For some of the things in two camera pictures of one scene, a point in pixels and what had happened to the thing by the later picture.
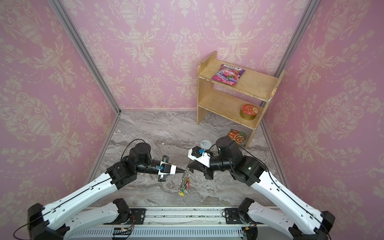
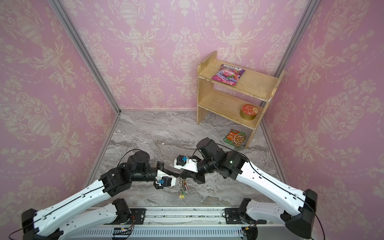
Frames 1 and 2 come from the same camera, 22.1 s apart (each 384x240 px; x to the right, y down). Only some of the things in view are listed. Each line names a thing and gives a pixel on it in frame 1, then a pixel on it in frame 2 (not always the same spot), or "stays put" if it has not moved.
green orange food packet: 239,137 stays put
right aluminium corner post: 302,26 stays put
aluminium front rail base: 171,223 stays put
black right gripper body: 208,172 -> 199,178
